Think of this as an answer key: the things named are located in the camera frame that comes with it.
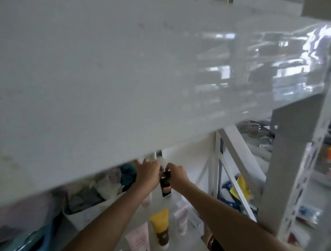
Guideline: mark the person's right hand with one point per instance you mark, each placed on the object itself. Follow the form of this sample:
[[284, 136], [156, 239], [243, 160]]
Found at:
[[179, 177]]

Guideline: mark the person's left hand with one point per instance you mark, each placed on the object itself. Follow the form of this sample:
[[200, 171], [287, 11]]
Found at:
[[146, 174]]

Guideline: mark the person's right fingers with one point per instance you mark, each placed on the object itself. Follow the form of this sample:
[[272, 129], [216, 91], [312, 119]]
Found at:
[[170, 169]]

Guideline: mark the person's left fingers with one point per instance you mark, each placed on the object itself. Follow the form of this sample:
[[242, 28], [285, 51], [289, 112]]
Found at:
[[147, 163]]

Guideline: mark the black cosmetic tube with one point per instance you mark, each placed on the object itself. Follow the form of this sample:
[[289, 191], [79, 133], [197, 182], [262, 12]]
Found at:
[[165, 187]]

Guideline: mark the person's right forearm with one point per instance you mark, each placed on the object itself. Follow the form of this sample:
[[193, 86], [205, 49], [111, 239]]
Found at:
[[222, 219]]

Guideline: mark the person's left forearm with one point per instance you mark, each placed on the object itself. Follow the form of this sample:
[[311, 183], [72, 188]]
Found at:
[[113, 219]]

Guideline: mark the white plastic bottle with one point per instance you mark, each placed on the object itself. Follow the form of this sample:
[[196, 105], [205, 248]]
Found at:
[[160, 160]]

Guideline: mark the teal cloth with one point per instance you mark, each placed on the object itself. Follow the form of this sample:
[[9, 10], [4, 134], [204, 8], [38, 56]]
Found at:
[[128, 173]]

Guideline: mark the pale pink cosmetic tube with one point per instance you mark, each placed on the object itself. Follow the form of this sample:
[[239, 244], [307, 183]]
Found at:
[[181, 218]]

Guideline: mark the yellow tube with brown cap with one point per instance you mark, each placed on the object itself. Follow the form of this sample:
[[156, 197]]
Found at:
[[160, 226]]

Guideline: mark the crumpled cloths in bin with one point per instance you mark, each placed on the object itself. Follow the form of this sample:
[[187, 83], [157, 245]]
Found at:
[[95, 190]]

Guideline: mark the blue and white packet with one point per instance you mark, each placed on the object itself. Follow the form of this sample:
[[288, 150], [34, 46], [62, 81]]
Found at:
[[227, 194]]

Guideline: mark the yellow packet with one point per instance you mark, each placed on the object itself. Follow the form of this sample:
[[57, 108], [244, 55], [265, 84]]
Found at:
[[241, 190]]

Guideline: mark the white shelf board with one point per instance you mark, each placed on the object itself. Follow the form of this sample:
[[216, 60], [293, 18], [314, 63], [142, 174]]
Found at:
[[116, 90]]

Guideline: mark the white storage bin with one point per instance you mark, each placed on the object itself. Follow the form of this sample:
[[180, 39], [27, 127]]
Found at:
[[88, 216]]

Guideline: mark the brown round container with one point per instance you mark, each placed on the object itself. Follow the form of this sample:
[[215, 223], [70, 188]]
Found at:
[[210, 243]]

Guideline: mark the clear glass jar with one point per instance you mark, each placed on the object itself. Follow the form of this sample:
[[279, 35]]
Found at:
[[253, 129]]

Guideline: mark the blue plastic basin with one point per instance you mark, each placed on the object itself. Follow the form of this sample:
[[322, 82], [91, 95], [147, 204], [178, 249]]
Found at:
[[28, 239]]

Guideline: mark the white metal shelf frame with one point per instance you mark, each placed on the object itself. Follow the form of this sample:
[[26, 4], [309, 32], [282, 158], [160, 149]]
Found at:
[[232, 160]]

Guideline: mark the white perforated shelf post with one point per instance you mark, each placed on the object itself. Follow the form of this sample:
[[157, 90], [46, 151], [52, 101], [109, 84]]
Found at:
[[289, 168]]

